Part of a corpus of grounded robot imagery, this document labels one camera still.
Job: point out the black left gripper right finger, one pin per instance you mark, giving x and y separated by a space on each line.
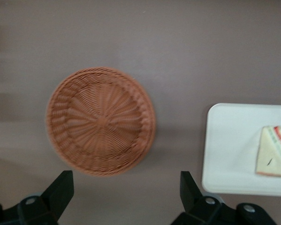
196 208

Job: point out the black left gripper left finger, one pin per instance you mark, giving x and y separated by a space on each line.
44 208

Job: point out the plastic-wrapped triangle sandwich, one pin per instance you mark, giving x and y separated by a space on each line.
269 154

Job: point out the white plastic tray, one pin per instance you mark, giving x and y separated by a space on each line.
231 145

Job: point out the round brown wicker basket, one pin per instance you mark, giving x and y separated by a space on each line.
100 122

